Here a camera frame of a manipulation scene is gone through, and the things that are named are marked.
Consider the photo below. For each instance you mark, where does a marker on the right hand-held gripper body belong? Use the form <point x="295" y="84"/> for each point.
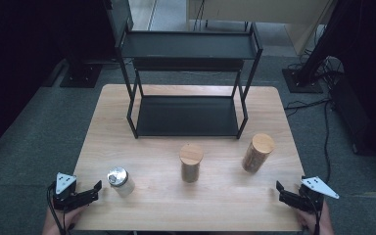
<point x="311" y="194"/>

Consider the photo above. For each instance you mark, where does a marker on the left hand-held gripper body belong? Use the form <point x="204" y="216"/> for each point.
<point x="66" y="192"/>

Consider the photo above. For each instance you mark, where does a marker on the glass jar with metal lid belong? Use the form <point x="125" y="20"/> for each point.
<point x="121" y="181"/>

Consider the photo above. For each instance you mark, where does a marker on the tall jar with wooden lid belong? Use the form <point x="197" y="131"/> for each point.
<point x="258" y="152"/>

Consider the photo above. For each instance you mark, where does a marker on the short jar with wooden lid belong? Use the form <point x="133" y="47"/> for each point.
<point x="191" y="163"/>

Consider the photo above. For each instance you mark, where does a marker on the black metal two-tier shelf rack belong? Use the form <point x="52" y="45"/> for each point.
<point x="189" y="81"/>

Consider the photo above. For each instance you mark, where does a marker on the person's right hand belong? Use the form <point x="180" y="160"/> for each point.
<point x="311" y="221"/>

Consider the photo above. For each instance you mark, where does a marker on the person's left hand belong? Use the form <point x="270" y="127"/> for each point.
<point x="66" y="220"/>

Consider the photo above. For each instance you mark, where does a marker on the black box on floor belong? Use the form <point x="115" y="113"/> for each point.
<point x="349" y="114"/>

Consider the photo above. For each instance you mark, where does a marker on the black stand with square base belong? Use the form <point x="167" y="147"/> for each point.
<point x="80" y="73"/>

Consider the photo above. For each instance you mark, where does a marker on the beige cabinet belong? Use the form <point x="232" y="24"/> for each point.
<point x="267" y="13"/>

